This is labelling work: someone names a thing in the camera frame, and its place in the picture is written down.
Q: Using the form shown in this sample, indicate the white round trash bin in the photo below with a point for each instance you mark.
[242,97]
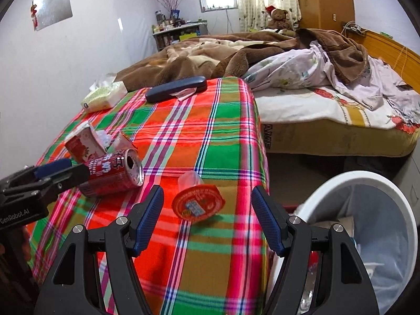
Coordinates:
[328,183]

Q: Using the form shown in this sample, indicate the red jelly cup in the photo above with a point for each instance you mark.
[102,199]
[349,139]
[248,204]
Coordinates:
[197,203]

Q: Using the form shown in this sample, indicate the brown blanket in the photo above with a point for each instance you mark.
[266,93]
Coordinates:
[197,59]

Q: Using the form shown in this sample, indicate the small printed drink carton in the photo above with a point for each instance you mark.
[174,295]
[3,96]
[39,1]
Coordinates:
[83,144]

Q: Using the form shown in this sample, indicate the grey drawer cabinet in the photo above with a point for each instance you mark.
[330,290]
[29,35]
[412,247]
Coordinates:
[414,170]

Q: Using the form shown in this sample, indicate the light floral quilt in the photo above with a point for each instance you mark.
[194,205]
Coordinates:
[295,69]

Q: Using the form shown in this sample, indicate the red hanging ornament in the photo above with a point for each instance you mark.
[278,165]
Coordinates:
[33,13]

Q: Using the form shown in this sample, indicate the wooden wardrobe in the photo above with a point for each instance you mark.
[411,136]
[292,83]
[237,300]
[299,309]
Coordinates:
[328,0]

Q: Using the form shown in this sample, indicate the vase of bare branches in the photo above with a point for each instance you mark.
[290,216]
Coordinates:
[170,1]

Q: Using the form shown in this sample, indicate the green tissue pack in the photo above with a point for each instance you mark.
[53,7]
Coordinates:
[101,98]

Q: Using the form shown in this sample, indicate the plaid tablecloth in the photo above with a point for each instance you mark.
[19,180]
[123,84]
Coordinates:
[203,137]

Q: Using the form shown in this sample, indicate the wooden headboard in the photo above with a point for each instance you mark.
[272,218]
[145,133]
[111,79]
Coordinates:
[393,49]

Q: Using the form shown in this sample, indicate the silver wall sheet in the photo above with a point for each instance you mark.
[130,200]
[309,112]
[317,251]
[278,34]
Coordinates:
[52,8]

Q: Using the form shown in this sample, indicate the brown teddy bear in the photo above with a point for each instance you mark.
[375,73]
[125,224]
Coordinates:
[279,16]

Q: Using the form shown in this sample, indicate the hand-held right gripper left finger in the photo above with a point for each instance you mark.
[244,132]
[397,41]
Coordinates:
[149,216]

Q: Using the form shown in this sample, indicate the dark blue glasses case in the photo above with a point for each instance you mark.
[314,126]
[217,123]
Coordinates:
[177,88]

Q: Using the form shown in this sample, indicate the floral bed sheet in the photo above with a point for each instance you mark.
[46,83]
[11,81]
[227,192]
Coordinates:
[311,105]

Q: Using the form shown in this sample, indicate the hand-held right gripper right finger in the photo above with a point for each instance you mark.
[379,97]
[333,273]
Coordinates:
[267,216]

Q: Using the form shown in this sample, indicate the heart print curtain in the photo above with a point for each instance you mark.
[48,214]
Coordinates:
[256,0]

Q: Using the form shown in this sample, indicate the blue bin liner bag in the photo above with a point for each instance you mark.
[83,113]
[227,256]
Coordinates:
[387,236]

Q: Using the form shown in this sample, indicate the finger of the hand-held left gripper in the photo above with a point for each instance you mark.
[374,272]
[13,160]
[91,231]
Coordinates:
[52,168]
[70,176]

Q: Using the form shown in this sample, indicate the group of bottles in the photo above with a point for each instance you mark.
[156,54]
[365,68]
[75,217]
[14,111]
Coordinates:
[167,24]

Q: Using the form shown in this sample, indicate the red drink can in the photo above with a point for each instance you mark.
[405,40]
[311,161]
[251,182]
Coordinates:
[111,177]

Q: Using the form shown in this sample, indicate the cluttered shelf unit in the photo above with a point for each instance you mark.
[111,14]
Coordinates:
[177,34]

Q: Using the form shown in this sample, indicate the white tissue paper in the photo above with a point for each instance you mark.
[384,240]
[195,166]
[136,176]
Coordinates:
[183,95]

